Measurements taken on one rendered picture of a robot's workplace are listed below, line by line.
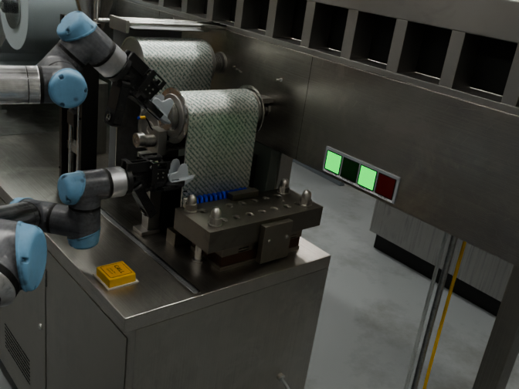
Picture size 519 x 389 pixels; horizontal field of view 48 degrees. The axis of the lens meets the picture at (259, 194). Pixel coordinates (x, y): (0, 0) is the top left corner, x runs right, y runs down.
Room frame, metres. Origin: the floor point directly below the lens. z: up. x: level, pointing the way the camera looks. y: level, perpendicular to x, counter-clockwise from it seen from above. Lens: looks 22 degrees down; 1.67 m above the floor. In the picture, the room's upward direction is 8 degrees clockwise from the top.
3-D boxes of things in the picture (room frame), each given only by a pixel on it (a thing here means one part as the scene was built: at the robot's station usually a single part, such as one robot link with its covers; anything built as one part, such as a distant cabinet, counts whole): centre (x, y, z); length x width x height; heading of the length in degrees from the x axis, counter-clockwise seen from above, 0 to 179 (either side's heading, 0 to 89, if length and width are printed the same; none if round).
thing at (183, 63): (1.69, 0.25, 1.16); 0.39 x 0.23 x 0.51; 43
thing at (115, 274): (1.23, 0.32, 0.91); 0.07 x 0.07 x 0.02; 43
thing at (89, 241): (1.28, 0.43, 1.01); 0.11 x 0.08 x 0.11; 86
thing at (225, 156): (1.55, 0.12, 1.11); 0.23 x 0.01 x 0.18; 133
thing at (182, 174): (1.45, 0.21, 1.11); 0.09 x 0.03 x 0.06; 132
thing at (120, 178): (1.34, 0.36, 1.11); 0.08 x 0.05 x 0.08; 43
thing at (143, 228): (1.51, 0.31, 1.05); 0.06 x 0.05 x 0.31; 133
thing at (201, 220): (1.49, 0.01, 1.00); 0.40 x 0.16 x 0.06; 133
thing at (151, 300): (2.22, 0.87, 0.88); 2.52 x 0.66 x 0.04; 43
